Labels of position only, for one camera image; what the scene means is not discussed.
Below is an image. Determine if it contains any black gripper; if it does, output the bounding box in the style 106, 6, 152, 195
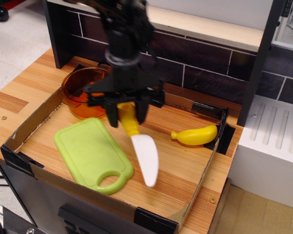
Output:
84, 52, 165, 128

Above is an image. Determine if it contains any yellow handled white toy knife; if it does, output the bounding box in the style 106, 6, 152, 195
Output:
117, 102, 159, 188

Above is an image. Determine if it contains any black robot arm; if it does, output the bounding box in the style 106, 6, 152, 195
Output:
72, 0, 164, 128

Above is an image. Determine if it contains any green plastic cutting board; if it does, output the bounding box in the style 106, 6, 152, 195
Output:
54, 117, 134, 195

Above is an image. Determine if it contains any orange transparent pot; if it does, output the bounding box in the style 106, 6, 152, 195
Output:
61, 64, 111, 119

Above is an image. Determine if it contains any yellow toy banana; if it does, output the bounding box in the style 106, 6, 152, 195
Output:
170, 125, 218, 146

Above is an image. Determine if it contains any light wooden shelf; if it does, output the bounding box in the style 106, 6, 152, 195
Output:
46, 0, 264, 53

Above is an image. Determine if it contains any white ribbed sink drainer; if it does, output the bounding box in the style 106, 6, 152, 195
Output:
228, 96, 293, 207

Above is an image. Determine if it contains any black caster wheel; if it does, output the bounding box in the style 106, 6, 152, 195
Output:
0, 6, 9, 22

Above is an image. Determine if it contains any dark vertical post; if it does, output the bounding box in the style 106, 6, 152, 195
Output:
237, 0, 285, 127

